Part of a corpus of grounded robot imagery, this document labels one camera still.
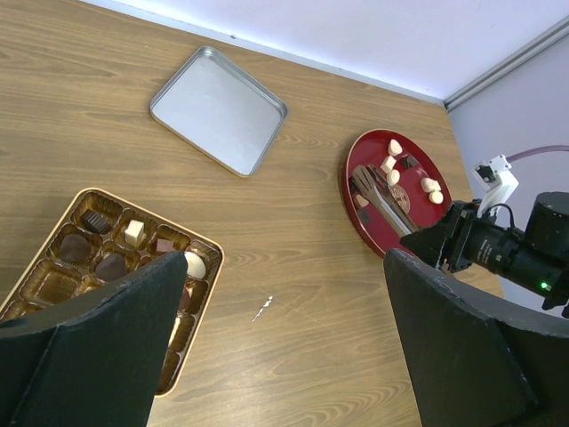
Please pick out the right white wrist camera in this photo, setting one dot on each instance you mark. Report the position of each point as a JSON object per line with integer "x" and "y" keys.
{"x": 498, "y": 182}

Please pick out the aluminium frame rail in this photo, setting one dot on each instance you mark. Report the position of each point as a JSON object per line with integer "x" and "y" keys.
{"x": 517, "y": 59}

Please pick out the white scrap on table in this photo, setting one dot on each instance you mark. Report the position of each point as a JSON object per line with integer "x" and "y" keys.
{"x": 265, "y": 305}

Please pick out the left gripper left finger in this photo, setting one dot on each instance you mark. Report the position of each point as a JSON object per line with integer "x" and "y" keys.
{"x": 93, "y": 360}

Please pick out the dark square chocolate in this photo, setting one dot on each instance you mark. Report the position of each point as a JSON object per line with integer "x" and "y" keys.
{"x": 408, "y": 162}

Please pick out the white chocolate in box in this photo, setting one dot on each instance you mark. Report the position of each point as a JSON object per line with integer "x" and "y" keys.
{"x": 196, "y": 266}

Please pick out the gold chocolate box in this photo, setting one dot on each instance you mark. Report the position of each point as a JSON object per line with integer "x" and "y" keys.
{"x": 95, "y": 225}

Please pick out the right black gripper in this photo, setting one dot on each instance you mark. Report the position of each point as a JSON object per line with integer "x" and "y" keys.
{"x": 443, "y": 245}

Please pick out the round red plate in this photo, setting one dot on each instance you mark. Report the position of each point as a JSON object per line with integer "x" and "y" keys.
{"x": 391, "y": 187}

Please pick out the brown metal tongs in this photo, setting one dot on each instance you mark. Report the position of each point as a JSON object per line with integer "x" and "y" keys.
{"x": 378, "y": 194}

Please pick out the white heart chocolate top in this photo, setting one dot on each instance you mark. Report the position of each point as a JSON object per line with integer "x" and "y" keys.
{"x": 394, "y": 148}

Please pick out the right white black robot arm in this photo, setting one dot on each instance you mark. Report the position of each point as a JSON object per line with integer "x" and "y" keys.
{"x": 535, "y": 258}

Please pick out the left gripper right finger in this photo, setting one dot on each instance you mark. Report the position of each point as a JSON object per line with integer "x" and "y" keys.
{"x": 476, "y": 359}

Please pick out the silver tin lid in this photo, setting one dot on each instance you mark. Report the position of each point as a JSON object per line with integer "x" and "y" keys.
{"x": 221, "y": 110}

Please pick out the white chocolate pair right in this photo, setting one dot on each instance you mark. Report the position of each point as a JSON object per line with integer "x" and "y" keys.
{"x": 433, "y": 189}

